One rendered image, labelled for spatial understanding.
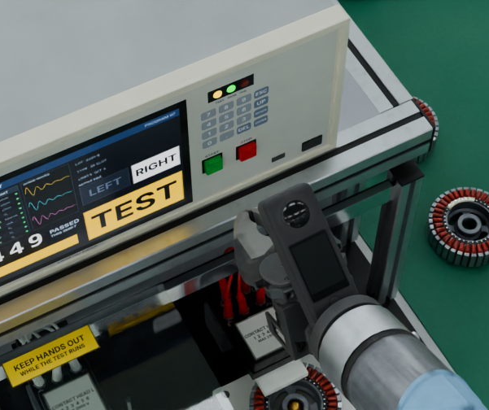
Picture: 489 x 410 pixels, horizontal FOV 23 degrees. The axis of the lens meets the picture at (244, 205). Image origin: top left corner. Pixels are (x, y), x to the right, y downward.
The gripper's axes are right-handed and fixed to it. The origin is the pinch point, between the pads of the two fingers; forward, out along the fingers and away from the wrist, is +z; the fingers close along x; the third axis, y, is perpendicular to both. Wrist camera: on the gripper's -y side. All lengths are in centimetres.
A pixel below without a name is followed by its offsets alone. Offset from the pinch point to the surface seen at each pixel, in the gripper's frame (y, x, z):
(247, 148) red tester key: -2.8, 3.6, 6.0
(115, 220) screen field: 0.0, -10.9, 7.8
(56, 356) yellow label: 10.8, -21.3, 5.9
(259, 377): 33.0, 1.0, 13.7
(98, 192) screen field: -5.4, -12.1, 5.3
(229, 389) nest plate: 36.5, -2.1, 18.0
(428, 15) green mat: 21, 56, 58
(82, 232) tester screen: -0.5, -14.4, 7.6
